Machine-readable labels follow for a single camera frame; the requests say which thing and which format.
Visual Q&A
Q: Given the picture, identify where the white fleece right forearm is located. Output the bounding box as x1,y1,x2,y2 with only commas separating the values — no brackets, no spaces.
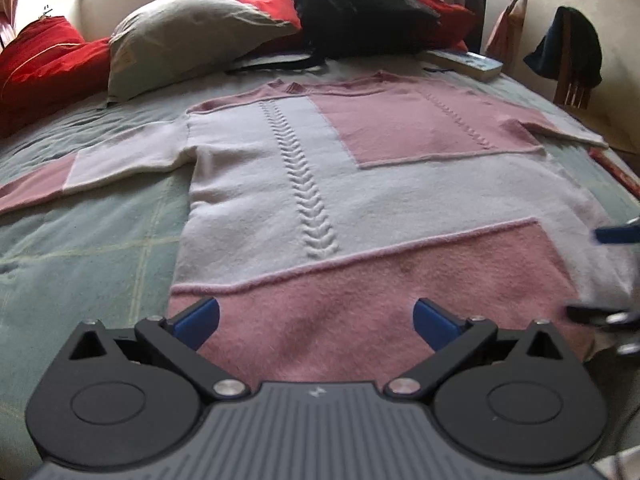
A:
593,445,640,480

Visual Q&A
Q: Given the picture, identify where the red plaid curtain right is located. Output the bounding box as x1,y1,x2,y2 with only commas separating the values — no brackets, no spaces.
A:
486,0,527,65

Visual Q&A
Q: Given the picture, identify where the red quilt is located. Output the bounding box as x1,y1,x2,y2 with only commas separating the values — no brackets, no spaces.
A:
239,0,477,52
1,16,111,139

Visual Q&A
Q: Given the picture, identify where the pink and white sweater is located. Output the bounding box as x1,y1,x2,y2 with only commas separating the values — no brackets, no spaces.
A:
1,72,639,384

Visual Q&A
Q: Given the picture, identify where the red quilt right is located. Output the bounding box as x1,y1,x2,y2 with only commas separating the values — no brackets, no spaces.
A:
239,0,477,52

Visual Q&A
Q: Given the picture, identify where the red quilt left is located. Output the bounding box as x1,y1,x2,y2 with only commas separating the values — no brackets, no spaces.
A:
1,16,111,139

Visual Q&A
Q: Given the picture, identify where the blue white book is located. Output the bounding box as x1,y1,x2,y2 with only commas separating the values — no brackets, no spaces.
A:
423,50,503,81

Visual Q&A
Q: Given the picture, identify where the wooden chair with clothes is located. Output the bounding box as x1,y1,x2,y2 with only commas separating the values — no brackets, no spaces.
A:
524,6,603,110

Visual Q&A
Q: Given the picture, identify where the black backpack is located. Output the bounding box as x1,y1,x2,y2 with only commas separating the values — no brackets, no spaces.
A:
227,0,439,75

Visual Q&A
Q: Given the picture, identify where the red flat case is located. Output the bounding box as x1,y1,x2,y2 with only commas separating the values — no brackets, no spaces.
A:
588,148,640,197

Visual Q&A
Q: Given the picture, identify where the grey green pillow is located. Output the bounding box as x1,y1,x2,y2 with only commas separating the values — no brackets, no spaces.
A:
107,0,297,103

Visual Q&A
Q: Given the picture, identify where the green plaid bed blanket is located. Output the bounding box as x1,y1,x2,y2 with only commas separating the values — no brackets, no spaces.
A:
1,56,639,479

